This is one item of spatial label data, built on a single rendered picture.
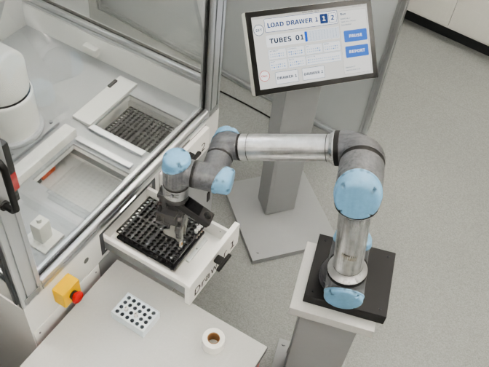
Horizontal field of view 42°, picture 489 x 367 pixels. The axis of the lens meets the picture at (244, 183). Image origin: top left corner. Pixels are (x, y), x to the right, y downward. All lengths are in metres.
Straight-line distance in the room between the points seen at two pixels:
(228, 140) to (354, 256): 0.47
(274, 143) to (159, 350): 0.73
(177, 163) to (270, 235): 1.55
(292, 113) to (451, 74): 1.88
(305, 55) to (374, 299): 0.97
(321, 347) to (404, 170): 1.57
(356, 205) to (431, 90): 2.71
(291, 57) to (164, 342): 1.16
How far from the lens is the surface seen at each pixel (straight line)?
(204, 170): 1.70
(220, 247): 2.02
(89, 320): 2.10
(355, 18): 2.62
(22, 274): 1.83
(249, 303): 3.00
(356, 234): 1.72
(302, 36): 2.53
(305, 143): 1.72
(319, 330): 2.29
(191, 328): 2.06
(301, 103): 2.74
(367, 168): 1.60
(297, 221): 3.25
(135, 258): 2.06
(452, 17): 4.61
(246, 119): 3.76
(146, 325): 2.03
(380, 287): 2.19
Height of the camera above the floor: 2.58
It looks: 49 degrees down
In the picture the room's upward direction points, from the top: 7 degrees clockwise
